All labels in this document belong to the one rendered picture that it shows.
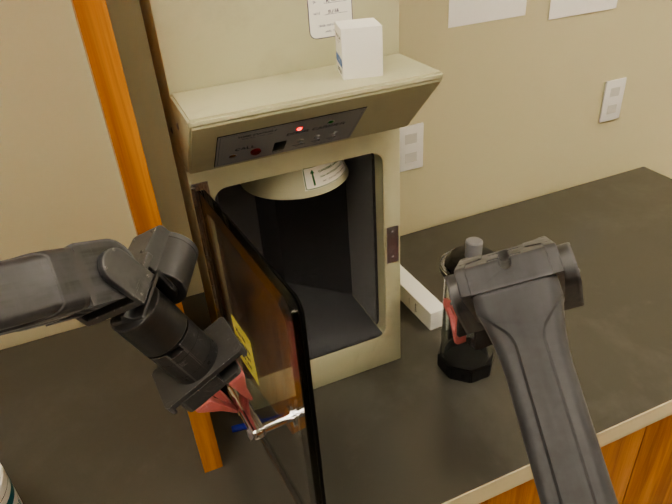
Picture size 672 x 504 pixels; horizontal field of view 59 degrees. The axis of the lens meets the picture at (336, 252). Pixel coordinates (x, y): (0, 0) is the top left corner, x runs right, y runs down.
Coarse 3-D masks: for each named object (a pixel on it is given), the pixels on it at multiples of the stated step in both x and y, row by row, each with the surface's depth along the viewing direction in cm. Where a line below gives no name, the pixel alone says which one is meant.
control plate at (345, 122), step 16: (352, 112) 74; (272, 128) 70; (288, 128) 72; (304, 128) 73; (320, 128) 75; (336, 128) 77; (352, 128) 79; (224, 144) 70; (240, 144) 72; (256, 144) 73; (272, 144) 75; (288, 144) 77; (304, 144) 78; (224, 160) 75; (240, 160) 76
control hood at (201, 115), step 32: (384, 64) 77; (416, 64) 76; (192, 96) 71; (224, 96) 70; (256, 96) 69; (288, 96) 68; (320, 96) 68; (352, 96) 70; (384, 96) 72; (416, 96) 76; (192, 128) 64; (224, 128) 66; (256, 128) 69; (384, 128) 83; (192, 160) 72
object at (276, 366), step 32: (224, 224) 69; (224, 256) 74; (256, 256) 62; (224, 288) 81; (256, 288) 64; (256, 320) 69; (288, 320) 57; (256, 352) 75; (288, 352) 60; (256, 384) 81; (288, 384) 65; (288, 448) 75; (288, 480) 82
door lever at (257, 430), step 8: (232, 392) 71; (232, 400) 71; (240, 400) 70; (248, 400) 70; (240, 408) 69; (248, 408) 69; (288, 408) 67; (248, 416) 68; (256, 416) 67; (280, 416) 67; (288, 416) 67; (248, 424) 67; (256, 424) 66; (264, 424) 67; (272, 424) 67; (280, 424) 67; (248, 432) 66; (256, 432) 66; (264, 432) 66; (256, 440) 66
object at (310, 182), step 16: (272, 176) 89; (288, 176) 88; (304, 176) 88; (320, 176) 89; (336, 176) 91; (256, 192) 90; (272, 192) 89; (288, 192) 88; (304, 192) 89; (320, 192) 89
